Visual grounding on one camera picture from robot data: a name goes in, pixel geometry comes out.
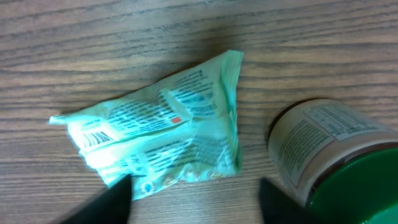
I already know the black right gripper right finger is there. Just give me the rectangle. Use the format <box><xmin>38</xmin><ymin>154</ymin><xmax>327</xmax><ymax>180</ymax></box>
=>
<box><xmin>259</xmin><ymin>178</ymin><xmax>320</xmax><ymax>224</ymax></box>

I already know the teal wet wipes pack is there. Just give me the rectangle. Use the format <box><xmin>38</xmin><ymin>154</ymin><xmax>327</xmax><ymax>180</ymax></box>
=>
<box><xmin>49</xmin><ymin>50</ymin><xmax>244</xmax><ymax>199</ymax></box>

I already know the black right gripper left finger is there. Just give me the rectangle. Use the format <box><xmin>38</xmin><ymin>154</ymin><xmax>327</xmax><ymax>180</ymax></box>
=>
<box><xmin>59</xmin><ymin>174</ymin><xmax>132</xmax><ymax>224</ymax></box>

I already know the green lid jar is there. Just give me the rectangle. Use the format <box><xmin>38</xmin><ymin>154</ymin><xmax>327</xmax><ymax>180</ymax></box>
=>
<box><xmin>268</xmin><ymin>98</ymin><xmax>397</xmax><ymax>223</ymax></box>

